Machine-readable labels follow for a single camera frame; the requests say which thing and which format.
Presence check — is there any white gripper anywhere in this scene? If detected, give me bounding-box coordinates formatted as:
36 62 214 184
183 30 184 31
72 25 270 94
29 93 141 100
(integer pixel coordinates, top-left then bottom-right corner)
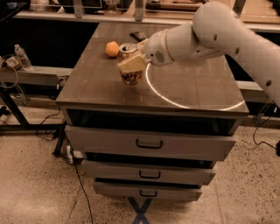
117 29 174 73

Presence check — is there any orange soda can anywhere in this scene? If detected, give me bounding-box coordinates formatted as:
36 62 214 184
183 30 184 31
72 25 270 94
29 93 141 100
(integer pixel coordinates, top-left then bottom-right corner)
117 43 142 85

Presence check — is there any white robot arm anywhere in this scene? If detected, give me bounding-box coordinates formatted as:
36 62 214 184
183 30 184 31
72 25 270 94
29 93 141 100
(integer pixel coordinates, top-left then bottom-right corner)
117 2 280 107

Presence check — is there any black snack packet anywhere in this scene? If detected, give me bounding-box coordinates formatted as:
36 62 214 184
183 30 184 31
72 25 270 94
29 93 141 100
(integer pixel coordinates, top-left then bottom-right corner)
130 31 148 42

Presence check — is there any orange fruit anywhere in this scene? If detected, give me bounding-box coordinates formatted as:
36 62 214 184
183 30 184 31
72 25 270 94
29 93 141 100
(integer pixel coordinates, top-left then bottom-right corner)
105 41 119 57

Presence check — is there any grey drawer cabinet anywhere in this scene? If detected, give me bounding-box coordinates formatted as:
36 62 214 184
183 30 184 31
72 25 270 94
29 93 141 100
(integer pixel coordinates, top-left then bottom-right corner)
57 23 248 189

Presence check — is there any top grey drawer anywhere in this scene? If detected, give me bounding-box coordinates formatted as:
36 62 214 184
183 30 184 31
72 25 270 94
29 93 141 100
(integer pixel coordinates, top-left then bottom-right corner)
65 126 235 161

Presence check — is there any grey drawer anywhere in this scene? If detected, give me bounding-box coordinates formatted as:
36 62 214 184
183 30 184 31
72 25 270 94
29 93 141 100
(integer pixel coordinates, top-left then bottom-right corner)
94 182 202 201
65 126 235 161
82 160 215 186

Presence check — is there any grey side bench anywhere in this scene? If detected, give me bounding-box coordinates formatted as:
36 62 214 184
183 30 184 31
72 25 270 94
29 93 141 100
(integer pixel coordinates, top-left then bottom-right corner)
0 66 72 131

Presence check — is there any clear plastic water bottle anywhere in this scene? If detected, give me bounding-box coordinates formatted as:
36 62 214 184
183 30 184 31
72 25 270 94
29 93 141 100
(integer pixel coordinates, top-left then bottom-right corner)
14 44 32 71

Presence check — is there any middle grey drawer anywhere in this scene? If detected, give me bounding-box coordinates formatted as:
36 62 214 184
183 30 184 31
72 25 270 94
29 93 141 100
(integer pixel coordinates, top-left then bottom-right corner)
82 160 215 186

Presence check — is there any bottom grey drawer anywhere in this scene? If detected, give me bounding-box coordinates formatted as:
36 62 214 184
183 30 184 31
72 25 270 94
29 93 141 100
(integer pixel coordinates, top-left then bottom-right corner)
94 182 202 201

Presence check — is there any black floor cable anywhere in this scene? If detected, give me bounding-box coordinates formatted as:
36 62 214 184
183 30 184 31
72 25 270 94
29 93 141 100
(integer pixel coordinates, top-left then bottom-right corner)
65 163 95 224

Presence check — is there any black cable right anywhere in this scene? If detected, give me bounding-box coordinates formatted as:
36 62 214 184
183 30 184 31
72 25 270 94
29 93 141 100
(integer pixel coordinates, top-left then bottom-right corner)
252 112 280 151

